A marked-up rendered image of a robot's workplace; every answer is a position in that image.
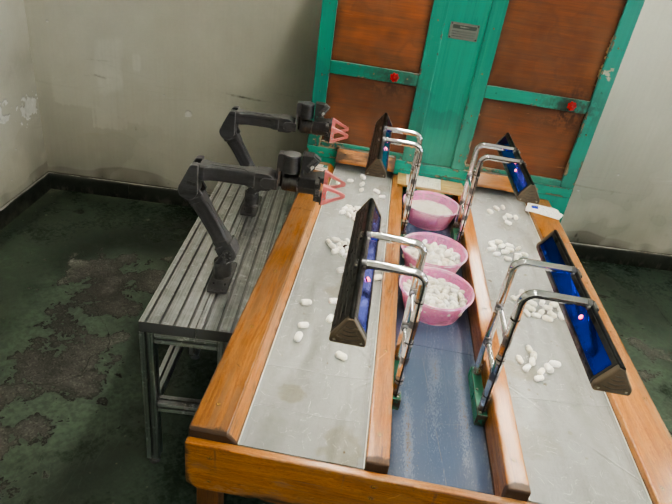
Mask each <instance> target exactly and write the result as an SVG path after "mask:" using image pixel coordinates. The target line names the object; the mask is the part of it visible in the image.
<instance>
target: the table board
mask: <svg viewBox="0 0 672 504"><path fill-rule="evenodd" d="M185 479H186V482H188V483H189V484H191V485H192V486H194V487H196V488H200V489H205V490H210V491H215V492H220V493H225V494H230V495H235V496H240V497H245V498H258V499H260V500H262V501H265V502H270V503H275V504H537V503H531V502H526V501H521V500H516V499H511V498H506V497H500V496H495V495H490V494H485V493H480V492H475V491H469V490H464V489H459V488H454V487H449V486H444V485H438V484H433V483H428V482H423V481H418V480H413V479H408V478H402V477H397V476H392V475H387V474H382V473H377V472H371V471H366V470H361V469H356V468H351V467H346V466H340V465H335V464H330V463H325V462H320V461H315V460H309V459H304V458H299V457H294V456H289V455H284V454H279V453H273V452H268V451H263V450H258V449H253V448H248V447H242V446H237V445H232V444H227V443H222V442H217V441H211V440H206V439H201V438H196V437H191V436H187V438H186V440H185Z"/></svg>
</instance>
